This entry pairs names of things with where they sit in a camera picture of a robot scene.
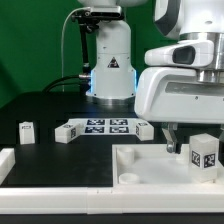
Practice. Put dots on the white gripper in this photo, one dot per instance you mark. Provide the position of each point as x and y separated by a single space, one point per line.
180 85

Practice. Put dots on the white square tabletop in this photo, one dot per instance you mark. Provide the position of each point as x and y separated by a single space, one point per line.
152 164

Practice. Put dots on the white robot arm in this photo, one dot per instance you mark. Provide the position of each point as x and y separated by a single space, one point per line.
113 78

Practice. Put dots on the fiducial marker sheet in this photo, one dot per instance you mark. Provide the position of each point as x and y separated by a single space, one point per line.
108 126

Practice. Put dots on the white obstacle fence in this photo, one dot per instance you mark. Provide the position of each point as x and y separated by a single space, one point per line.
125 197

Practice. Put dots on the black camera on stand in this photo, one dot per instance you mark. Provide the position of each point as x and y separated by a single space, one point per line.
88 19

